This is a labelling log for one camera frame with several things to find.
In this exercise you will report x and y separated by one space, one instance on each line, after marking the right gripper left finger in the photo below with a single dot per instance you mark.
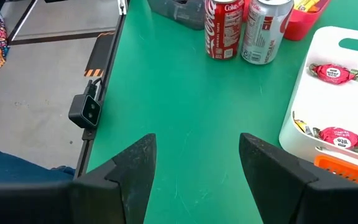
135 174

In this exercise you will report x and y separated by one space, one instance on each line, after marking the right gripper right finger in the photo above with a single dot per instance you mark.
269 177

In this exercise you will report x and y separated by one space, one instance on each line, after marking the yellow candy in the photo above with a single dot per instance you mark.
301 124

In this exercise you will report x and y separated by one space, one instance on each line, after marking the red round candy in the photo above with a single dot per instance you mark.
340 139
334 73

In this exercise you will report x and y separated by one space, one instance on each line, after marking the silver can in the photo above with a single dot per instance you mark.
264 32

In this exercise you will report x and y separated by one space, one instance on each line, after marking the red Coca-Cola can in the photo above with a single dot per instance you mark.
224 29

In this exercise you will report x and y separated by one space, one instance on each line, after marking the orange plastic basket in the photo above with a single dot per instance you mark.
346 169

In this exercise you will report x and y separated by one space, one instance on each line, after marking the green table mat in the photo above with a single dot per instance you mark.
191 109

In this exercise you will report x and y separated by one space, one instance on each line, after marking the white plastic bin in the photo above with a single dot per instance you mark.
331 102

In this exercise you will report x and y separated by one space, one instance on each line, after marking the person's leg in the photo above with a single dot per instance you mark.
17 166

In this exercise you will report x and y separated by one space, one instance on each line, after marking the black yellow hazard ramp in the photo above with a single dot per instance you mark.
99 54

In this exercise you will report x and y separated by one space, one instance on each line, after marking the red plastic bin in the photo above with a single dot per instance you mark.
303 25

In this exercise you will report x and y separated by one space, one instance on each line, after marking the dark grey plastic bin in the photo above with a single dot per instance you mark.
182 12

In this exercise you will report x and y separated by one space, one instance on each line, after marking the black table-level camera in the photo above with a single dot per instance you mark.
85 111

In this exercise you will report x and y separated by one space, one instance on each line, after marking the black aluminium table frame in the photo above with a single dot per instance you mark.
104 87

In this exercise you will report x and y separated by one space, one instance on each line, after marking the silver mounting bracket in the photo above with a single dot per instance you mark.
122 6

